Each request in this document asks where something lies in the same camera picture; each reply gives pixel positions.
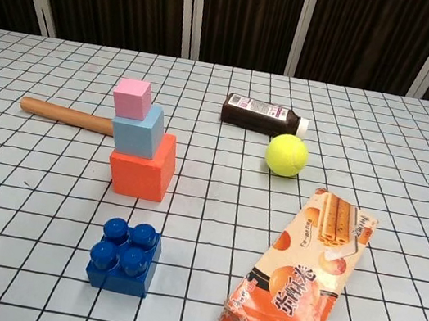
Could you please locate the light blue foam cube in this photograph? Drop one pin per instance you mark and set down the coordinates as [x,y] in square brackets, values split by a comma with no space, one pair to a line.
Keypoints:
[135,138]

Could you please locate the white black checkered tablecloth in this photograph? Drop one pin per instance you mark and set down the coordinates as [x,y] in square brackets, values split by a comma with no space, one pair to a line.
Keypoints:
[206,209]

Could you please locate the yellow tennis ball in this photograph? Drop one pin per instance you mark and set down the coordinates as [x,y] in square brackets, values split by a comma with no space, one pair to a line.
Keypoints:
[287,155]

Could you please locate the small pink foam cube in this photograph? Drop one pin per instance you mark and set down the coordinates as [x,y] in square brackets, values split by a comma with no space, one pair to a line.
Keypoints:
[131,100]

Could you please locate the dark blue studded building brick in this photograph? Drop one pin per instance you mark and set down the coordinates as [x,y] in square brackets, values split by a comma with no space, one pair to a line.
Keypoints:
[120,272]

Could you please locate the large orange foam cube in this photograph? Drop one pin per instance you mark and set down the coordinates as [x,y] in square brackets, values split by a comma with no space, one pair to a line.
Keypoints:
[136,180]

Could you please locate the brown wooden rod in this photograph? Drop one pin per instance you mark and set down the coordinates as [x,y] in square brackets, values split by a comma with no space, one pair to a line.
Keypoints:
[64,114]

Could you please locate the dark brown bottle white cap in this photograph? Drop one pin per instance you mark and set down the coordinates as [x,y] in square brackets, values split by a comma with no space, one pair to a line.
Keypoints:
[251,117]

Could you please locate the orange egg roll snack pack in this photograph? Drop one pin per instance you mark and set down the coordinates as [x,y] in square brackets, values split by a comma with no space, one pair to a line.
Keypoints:
[292,282]

